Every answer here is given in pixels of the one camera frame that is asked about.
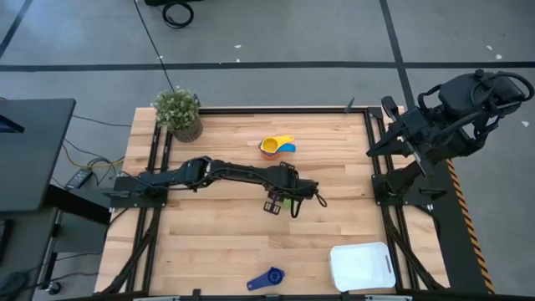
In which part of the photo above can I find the thin black floor cable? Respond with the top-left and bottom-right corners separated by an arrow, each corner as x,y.
71,115 -> 133,128

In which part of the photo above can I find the small dark blue measuring cup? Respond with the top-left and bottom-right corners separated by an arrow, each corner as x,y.
246,266 -> 287,292

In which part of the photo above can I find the white plastic basket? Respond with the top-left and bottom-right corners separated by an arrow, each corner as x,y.
328,241 -> 397,293

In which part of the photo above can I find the coiled black cable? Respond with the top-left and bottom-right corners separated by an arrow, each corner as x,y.
161,1 -> 195,29

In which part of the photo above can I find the yellow measuring cup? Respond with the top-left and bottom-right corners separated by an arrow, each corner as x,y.
261,135 -> 295,154

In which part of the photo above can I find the potted green plant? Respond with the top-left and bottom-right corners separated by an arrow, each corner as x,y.
150,86 -> 205,144

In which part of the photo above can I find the yellow floor cable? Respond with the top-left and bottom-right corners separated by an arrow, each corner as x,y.
62,144 -> 125,171

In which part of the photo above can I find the black hazard-striped platform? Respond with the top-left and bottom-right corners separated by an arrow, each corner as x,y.
413,143 -> 497,294

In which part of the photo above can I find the long black floor cable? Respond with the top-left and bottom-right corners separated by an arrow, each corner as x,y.
132,0 -> 176,92

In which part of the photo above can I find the black desk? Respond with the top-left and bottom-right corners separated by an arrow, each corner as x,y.
0,98 -> 77,215

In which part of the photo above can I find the black power adapter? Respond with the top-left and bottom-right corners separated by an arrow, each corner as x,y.
64,167 -> 94,191

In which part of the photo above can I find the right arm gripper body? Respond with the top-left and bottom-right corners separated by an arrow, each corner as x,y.
395,109 -> 438,166

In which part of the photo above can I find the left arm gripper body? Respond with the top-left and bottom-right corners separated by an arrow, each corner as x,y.
267,161 -> 319,201

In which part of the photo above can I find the black aluminium table frame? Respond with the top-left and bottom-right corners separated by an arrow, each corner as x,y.
99,106 -> 451,301

